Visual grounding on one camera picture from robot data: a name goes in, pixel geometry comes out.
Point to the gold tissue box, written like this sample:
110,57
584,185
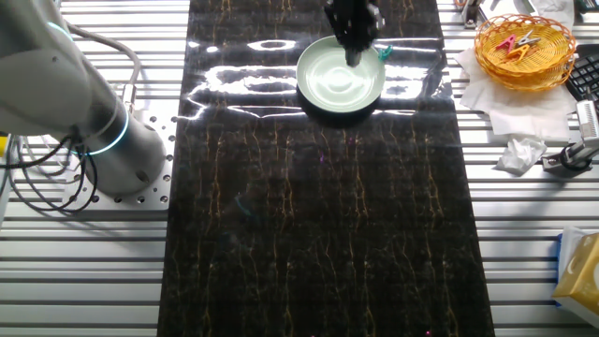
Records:
582,276

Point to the teal plastic clothespin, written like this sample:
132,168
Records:
384,52

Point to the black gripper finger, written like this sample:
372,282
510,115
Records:
349,58
357,58

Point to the black marble pattern mat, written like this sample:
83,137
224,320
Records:
327,234

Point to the flat white paper napkin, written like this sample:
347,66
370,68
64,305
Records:
515,112

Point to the pale green round plate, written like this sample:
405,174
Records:
327,84

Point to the pink plastic clothespin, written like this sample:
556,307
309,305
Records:
507,44

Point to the grey plastic clothespin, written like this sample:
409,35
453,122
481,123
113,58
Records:
526,39

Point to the yellow wicker basket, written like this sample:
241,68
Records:
538,70

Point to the silver camera on mount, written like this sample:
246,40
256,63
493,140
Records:
587,121

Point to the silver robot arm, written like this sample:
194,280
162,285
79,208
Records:
107,140

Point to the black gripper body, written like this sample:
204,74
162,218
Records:
353,23

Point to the black keyboard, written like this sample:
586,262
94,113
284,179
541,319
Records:
585,75

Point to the crumpled white tissue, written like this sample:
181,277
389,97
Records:
519,156

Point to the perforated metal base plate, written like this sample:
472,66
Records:
159,187

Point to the grey metal bracket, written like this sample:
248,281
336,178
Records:
470,14

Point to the blue white tissue pack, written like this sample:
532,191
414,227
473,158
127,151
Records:
568,248

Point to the orange plastic clothespin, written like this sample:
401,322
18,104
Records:
518,52

